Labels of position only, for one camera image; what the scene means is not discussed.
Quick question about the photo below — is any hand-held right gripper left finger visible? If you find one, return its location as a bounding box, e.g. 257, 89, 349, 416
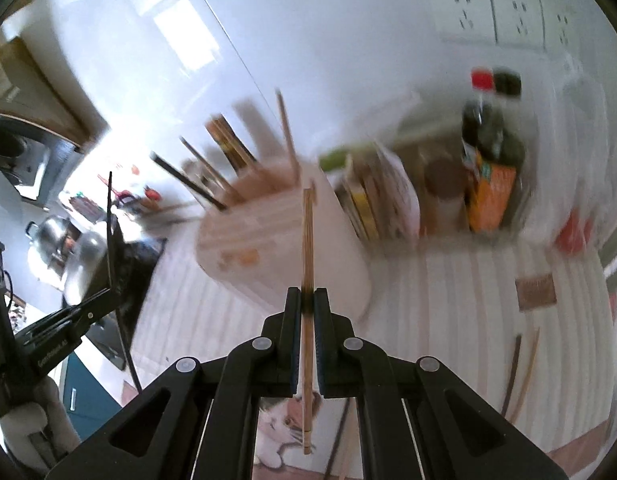
43, 286, 305, 480

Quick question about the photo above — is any cream cylindrical utensil holder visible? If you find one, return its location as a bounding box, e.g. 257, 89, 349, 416
196, 160, 374, 318

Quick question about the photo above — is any striped cat print mat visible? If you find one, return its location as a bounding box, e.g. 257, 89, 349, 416
118, 230, 617, 480

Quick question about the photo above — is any dark wooden chopstick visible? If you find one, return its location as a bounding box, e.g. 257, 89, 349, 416
325, 399, 351, 477
151, 152, 228, 211
501, 334, 523, 416

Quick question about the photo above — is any brown wooden chopstick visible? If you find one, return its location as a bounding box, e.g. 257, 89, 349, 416
301, 182, 316, 457

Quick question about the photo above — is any white wall socket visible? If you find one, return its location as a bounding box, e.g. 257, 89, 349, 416
488, 0, 546, 48
423, 0, 496, 43
541, 0, 584, 53

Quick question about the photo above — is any brown wall cabinet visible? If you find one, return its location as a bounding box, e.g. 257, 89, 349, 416
0, 35, 109, 156

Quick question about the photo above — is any light bamboo chopstick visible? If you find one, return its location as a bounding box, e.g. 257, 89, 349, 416
206, 115, 259, 171
508, 327, 541, 426
179, 136, 242, 205
275, 89, 302, 185

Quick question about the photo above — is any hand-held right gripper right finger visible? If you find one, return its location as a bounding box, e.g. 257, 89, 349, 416
312, 287, 571, 480

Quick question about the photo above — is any red cap dark bottle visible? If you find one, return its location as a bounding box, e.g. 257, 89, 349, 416
461, 67, 496, 161

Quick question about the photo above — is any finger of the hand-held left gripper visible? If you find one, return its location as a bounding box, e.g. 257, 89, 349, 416
14, 286, 121, 377

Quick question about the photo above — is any red round object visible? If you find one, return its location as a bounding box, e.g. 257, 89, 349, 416
555, 210, 596, 256

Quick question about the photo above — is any black range hood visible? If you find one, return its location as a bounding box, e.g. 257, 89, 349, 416
0, 110, 86, 206

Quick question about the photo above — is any orange label bottle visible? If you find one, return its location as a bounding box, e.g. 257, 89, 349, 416
465, 145, 526, 233

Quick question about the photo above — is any black cap dark bottle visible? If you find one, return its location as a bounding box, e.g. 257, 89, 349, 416
491, 70, 524, 161

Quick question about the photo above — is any steel steamer pot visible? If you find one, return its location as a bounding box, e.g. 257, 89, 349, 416
26, 214, 72, 273

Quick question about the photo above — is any clear plastic bag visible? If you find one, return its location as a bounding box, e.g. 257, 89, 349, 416
523, 55, 609, 261

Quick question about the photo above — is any steel wok lid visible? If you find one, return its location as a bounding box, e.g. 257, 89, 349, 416
63, 232, 112, 306

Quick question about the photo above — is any blue kitchen cabinet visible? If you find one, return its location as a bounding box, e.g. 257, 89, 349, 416
58, 350, 122, 441

